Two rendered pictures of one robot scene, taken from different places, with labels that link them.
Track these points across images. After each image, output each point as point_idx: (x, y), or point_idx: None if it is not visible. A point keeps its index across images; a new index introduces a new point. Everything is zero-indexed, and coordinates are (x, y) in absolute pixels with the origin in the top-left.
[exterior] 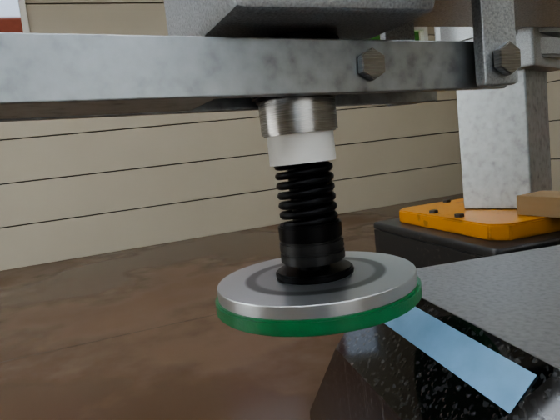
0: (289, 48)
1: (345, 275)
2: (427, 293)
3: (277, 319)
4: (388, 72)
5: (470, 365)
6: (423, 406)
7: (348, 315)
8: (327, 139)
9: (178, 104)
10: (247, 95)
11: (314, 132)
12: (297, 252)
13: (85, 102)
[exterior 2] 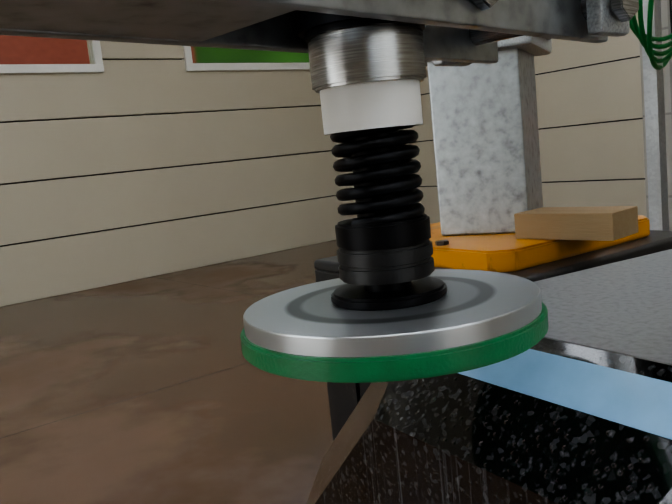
0: None
1: (443, 293)
2: None
3: (389, 355)
4: (498, 2)
5: (620, 401)
6: (561, 466)
7: (491, 340)
8: (418, 93)
9: (219, 20)
10: (343, 9)
11: (405, 80)
12: (378, 262)
13: None
